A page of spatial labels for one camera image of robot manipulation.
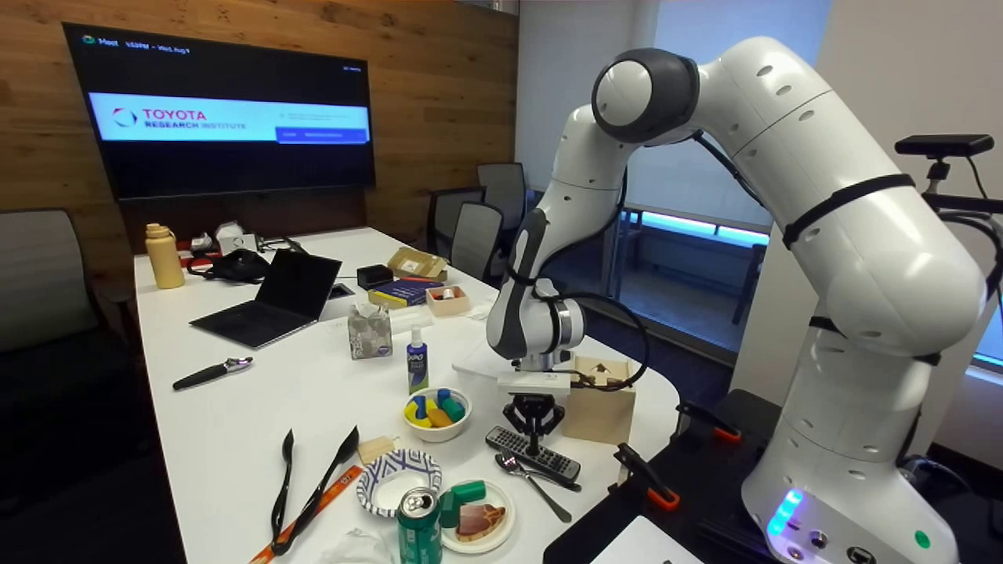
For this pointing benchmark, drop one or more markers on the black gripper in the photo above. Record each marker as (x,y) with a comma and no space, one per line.
(533,406)

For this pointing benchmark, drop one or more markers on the black remote control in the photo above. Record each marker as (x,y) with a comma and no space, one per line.
(560,462)

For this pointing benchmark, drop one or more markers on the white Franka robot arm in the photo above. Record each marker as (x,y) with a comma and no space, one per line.
(836,230)

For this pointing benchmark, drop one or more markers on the metal spoon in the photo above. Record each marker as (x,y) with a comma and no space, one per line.
(543,489)

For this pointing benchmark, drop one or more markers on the wooden box with holes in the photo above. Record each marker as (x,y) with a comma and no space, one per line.
(603,413)

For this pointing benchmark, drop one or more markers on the green toy block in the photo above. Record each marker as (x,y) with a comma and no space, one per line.
(452,406)

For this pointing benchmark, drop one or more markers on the white bowl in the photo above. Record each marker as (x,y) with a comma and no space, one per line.
(441,429)

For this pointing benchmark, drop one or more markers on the brown food slice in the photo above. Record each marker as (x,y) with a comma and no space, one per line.
(481,518)

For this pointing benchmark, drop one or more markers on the small white plate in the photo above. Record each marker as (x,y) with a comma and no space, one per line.
(502,530)

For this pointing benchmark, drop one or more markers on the yellow toy block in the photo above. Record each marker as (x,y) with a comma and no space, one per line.
(430,418)

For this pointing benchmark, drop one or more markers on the black orange clamp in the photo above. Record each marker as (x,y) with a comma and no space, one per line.
(646,473)
(713,424)

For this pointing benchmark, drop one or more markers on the blue toy block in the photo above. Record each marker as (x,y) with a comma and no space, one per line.
(418,406)

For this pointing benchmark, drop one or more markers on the small glue bottle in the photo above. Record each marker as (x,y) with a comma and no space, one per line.
(418,361)

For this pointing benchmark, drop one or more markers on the green soda can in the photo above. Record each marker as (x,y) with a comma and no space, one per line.
(418,530)

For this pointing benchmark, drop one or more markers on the white sheet on platform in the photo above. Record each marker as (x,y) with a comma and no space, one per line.
(646,546)

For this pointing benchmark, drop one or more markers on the blue patterned plate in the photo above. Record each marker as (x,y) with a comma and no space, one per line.
(383,484)

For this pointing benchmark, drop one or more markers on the small beige block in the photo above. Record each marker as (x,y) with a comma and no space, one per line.
(377,449)

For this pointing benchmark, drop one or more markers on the small wooden tray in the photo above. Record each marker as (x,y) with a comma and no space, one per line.
(448,301)

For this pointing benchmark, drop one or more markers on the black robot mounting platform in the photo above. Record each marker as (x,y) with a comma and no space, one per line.
(721,489)

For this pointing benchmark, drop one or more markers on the blue flat box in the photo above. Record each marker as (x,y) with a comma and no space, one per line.
(405,294)

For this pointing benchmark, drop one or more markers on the grey tissue box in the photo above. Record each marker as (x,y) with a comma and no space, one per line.
(366,335)

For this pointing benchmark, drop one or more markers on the cardboard box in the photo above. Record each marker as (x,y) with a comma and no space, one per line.
(413,264)

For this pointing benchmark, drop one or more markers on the orange ruler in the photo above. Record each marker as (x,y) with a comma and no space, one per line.
(323,501)

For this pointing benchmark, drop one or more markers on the small black box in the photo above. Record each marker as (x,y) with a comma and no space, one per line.
(373,277)

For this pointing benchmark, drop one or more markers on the black tongs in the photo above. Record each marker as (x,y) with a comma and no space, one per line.
(315,489)

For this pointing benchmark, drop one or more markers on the dark office chair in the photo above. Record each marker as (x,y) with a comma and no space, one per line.
(447,219)

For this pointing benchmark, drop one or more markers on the black laptop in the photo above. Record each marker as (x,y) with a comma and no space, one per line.
(272,301)

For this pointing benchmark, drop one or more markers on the black wristwatch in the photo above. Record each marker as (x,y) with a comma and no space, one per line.
(209,374)

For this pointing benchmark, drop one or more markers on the black pouch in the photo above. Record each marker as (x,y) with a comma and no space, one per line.
(235,269)

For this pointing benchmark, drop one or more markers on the white crumpled object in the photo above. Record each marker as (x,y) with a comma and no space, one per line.
(235,241)

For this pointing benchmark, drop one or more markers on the red flat object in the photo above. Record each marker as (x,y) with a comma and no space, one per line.
(195,263)

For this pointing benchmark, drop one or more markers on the yellow mustard bottle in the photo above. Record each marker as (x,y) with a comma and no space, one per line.
(163,255)

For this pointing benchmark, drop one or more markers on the large grey office chair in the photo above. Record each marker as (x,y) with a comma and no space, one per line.
(49,277)

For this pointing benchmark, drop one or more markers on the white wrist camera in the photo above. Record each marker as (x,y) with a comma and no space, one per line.
(540,385)

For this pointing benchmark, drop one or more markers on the wall mounted TV screen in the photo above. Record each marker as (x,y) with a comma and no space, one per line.
(220,114)

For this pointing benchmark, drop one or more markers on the black camera on stand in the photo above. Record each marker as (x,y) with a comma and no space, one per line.
(943,147)

